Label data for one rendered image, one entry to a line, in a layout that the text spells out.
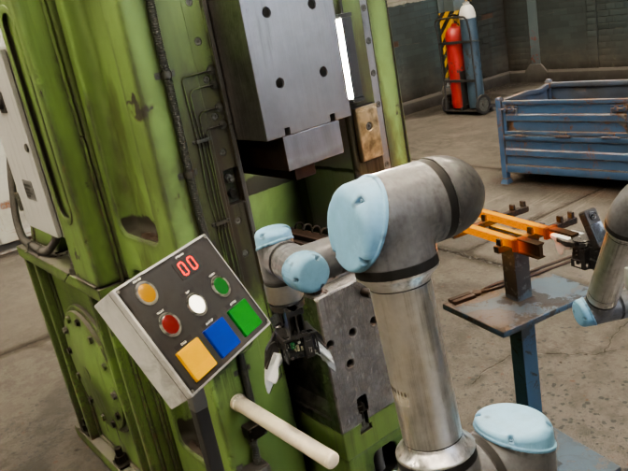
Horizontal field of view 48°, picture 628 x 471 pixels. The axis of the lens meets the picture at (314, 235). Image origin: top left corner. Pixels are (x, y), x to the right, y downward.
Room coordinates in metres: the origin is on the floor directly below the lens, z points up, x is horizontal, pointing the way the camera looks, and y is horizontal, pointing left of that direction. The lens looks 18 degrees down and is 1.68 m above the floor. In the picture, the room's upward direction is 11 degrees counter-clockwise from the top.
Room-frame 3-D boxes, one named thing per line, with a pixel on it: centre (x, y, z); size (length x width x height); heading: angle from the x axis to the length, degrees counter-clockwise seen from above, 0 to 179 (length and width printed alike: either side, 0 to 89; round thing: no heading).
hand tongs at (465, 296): (2.21, -0.69, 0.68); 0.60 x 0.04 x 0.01; 109
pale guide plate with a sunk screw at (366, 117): (2.20, -0.23, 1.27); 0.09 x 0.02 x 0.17; 125
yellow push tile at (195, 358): (1.37, 0.30, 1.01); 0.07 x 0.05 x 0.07; 150
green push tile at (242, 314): (1.55, 0.20, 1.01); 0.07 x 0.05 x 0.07; 150
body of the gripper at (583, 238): (1.77, -0.75, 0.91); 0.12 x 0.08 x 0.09; 23
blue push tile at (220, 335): (1.46, 0.25, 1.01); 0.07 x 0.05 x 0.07; 150
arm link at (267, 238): (1.30, 0.08, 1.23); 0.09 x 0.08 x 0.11; 24
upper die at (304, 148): (2.09, 0.07, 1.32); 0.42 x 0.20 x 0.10; 35
